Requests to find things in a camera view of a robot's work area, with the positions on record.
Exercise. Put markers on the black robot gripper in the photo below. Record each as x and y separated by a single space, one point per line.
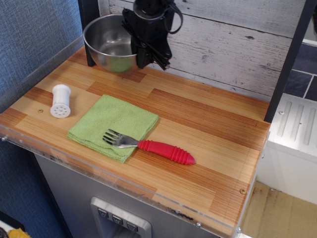
149 23

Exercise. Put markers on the stainless steel bowl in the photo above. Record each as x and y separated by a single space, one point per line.
109 45

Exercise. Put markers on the green folded cloth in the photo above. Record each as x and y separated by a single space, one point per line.
112 113

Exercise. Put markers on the white plastic salt shaker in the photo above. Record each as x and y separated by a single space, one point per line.
61 97

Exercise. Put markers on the grey toy fridge cabinet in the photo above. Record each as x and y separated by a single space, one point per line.
93 209

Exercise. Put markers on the white toy sink unit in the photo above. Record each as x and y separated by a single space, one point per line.
289 160

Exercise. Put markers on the yellow object bottom left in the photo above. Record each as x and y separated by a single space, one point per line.
17 233

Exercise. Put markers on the black left frame post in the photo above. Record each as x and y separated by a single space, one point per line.
89 11

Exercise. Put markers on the fork with red handle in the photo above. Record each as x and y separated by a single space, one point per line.
173 153

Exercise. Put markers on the black vertical frame post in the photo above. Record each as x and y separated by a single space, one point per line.
290 58

